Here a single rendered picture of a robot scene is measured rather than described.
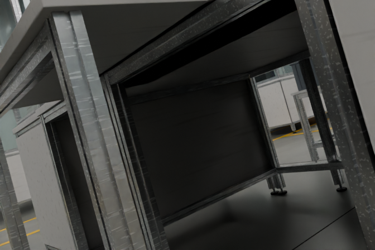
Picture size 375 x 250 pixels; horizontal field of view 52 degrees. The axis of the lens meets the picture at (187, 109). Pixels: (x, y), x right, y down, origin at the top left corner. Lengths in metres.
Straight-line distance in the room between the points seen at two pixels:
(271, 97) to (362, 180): 5.76
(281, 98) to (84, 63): 5.72
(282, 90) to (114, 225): 5.71
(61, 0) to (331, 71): 0.41
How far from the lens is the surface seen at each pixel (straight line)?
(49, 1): 0.59
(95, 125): 0.58
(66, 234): 1.99
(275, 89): 6.27
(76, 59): 0.59
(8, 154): 6.20
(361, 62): 0.62
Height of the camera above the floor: 0.62
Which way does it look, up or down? 2 degrees up
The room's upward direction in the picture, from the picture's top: 16 degrees counter-clockwise
